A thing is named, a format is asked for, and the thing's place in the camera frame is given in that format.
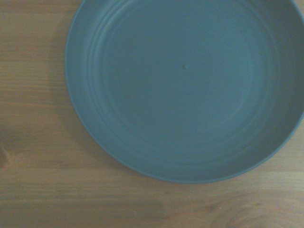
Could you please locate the teal round plate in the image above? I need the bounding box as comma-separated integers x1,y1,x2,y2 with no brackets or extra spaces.
64,0,304,185

